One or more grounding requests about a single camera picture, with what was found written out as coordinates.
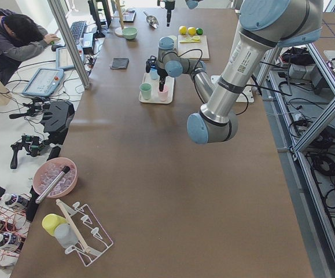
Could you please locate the person at desk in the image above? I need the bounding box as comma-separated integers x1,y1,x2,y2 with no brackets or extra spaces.
0,8,60,85

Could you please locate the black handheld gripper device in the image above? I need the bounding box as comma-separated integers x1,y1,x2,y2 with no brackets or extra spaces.
10,134,50,169

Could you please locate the black keyboard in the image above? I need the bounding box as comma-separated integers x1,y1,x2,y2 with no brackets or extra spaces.
70,21,87,45

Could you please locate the cream serving tray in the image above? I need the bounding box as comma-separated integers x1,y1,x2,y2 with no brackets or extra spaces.
139,73,175,104

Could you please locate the wooden cutting board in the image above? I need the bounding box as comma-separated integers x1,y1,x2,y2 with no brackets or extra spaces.
178,35,210,60

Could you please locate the pink bowl with ice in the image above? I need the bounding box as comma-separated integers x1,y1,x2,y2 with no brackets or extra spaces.
33,158,78,198

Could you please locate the yellow plastic knife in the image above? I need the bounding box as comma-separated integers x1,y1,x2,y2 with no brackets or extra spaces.
179,40,201,43

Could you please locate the wooden mug tree stand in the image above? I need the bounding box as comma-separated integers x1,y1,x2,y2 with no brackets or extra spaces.
114,0,124,37

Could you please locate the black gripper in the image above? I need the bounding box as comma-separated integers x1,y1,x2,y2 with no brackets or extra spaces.
145,56,167,91
157,0,175,27

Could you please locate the grey cup on rack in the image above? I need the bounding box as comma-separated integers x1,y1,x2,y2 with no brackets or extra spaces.
54,224,79,248

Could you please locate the pink plastic cup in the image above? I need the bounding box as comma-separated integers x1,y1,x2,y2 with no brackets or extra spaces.
158,85,169,101

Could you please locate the green bowl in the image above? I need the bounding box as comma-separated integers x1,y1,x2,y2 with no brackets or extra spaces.
122,27,138,40

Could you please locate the metal scoop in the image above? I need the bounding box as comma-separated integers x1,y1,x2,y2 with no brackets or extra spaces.
143,11,159,29

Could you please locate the blue plastic cup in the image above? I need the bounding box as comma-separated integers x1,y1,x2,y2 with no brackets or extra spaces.
149,68,159,80

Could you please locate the blue teach pendant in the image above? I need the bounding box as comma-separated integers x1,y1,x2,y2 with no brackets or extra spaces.
22,68,64,97
56,47,75,71

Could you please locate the green plastic cup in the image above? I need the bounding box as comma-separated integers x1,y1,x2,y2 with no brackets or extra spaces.
139,83,152,100

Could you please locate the yellow cup on rack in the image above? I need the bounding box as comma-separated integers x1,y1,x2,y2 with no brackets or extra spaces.
42,214,67,236

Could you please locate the green lime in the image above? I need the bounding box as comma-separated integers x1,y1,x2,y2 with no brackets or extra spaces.
196,28,204,35

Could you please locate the grey folded cloth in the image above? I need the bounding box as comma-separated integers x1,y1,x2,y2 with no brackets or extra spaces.
111,57,129,70

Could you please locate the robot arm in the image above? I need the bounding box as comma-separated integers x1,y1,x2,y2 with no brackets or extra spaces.
157,0,200,27
146,0,323,144

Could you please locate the white wire cup rack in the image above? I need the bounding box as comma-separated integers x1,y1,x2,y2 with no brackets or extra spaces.
56,199,113,267

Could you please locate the cream plastic cup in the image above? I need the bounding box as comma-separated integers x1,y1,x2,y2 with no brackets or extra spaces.
168,35,177,41

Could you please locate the aluminium frame post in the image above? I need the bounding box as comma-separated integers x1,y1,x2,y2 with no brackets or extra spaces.
47,0,90,89

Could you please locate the metal muddler in bowl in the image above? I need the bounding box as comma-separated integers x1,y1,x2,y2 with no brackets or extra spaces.
35,166,71,204

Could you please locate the yellow lemon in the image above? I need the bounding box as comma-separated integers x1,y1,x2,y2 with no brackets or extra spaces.
179,25,187,35
187,27,197,36

